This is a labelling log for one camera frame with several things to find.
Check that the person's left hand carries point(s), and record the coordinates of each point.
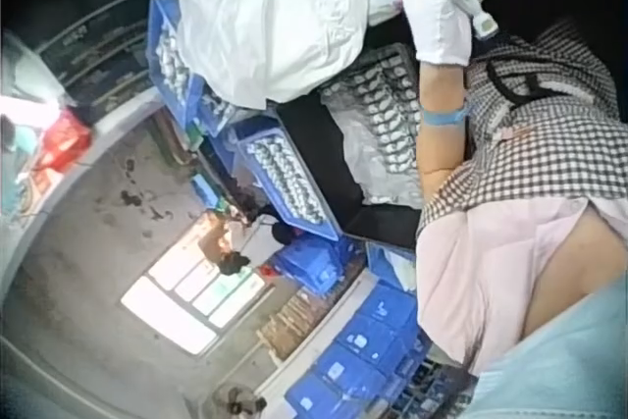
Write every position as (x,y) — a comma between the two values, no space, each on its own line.
(436,12)

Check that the white green handheld device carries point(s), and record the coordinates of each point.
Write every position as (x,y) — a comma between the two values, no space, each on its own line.
(478,16)

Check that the blue wrist band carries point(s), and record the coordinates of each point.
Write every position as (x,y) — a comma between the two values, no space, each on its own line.
(441,117)

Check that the black tray of devices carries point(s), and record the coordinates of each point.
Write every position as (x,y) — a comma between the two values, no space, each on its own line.
(387,105)

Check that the large white plastic bag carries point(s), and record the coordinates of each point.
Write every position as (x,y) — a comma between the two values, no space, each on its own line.
(275,21)

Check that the clear plastic sheet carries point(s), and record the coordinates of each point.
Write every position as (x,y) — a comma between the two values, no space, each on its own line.
(363,159)

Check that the black crate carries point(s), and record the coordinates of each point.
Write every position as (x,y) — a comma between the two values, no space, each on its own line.
(314,154)

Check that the long blue crate of devices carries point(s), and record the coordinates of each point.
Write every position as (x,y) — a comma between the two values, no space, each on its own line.
(287,178)

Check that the small blue crate of devices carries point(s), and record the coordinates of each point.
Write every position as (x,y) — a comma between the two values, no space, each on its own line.
(218,110)

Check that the blue crate with white contents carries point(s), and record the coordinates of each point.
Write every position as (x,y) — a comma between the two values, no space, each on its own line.
(392,264)

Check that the tall blue crate of devices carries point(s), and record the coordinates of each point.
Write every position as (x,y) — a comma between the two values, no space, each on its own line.
(169,61)

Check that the empty blue crate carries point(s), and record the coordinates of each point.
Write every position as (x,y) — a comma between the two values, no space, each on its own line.
(309,262)

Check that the small blue box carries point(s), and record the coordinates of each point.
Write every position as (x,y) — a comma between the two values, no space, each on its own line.
(205,191)

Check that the wooden pallet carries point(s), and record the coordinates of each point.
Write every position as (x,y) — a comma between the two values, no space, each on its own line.
(299,316)

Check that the black shelf rack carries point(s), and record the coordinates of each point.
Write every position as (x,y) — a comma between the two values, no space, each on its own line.
(98,56)

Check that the stack of blue lidded crates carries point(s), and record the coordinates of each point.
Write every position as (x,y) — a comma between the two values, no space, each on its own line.
(363,350)

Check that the red crate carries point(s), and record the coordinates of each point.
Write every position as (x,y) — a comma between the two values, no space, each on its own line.
(64,141)

